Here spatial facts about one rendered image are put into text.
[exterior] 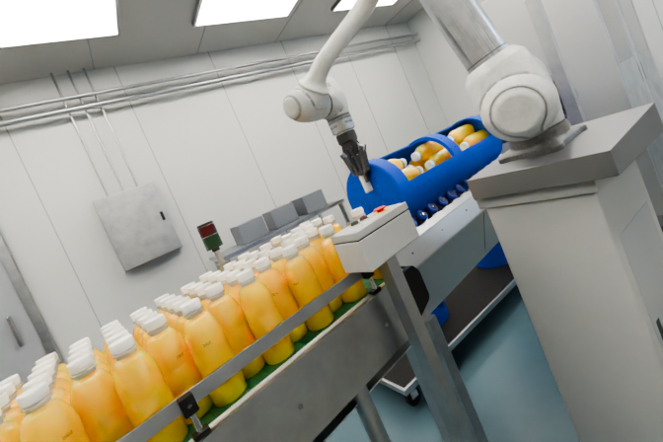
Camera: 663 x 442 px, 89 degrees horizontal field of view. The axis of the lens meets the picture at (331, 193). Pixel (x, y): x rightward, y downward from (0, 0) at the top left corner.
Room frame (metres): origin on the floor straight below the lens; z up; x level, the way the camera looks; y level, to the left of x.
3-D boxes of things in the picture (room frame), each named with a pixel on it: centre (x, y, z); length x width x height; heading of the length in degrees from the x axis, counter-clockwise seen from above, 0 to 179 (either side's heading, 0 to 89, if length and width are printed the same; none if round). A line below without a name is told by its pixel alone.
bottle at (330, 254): (0.93, 0.05, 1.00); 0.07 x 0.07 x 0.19
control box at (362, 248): (0.86, -0.06, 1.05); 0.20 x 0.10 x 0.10; 128
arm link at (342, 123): (1.26, -0.13, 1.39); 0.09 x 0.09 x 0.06
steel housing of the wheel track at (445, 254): (1.87, -0.87, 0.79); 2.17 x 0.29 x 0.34; 128
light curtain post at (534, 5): (1.88, -1.42, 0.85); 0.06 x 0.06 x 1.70; 38
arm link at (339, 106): (1.25, -0.13, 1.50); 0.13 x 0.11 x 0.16; 142
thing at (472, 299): (2.18, -0.45, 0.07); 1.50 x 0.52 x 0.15; 121
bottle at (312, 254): (0.92, 0.13, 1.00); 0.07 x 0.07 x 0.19
